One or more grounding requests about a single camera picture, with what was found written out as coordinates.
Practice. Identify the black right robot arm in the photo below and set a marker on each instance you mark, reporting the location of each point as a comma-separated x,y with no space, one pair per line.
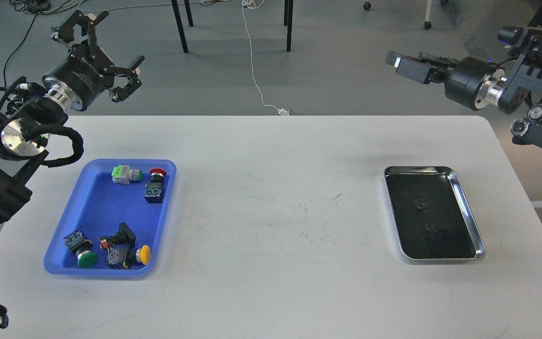
523,84

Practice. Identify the black table leg left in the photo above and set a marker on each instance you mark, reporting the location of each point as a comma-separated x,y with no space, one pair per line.
179,23

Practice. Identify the yellow push button switch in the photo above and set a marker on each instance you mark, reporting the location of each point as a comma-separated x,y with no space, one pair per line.
121,256

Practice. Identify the light green push button switch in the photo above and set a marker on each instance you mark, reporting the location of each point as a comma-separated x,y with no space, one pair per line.
124,174

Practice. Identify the black table leg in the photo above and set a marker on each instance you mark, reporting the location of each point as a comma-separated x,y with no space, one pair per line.
288,22
179,23

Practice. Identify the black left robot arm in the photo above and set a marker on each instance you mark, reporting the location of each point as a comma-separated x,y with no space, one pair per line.
33,116

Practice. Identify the black table leg right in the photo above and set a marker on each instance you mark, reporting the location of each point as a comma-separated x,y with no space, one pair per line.
288,22

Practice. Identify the green mushroom push button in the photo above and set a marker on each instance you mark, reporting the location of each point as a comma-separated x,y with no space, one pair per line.
81,247

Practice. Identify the red emergency stop button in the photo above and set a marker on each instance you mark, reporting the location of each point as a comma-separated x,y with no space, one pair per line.
154,189

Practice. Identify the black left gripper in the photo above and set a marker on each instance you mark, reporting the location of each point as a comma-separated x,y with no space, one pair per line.
80,73

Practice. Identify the silver metal tray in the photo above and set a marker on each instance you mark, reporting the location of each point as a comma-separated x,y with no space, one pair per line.
456,237

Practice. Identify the blue plastic tray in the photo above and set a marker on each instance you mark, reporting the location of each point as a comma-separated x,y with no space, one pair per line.
97,206

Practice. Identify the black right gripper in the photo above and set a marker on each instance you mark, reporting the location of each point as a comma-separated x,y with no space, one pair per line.
473,82

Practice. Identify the black selector switch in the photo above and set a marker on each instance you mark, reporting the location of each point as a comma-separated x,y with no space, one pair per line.
124,236

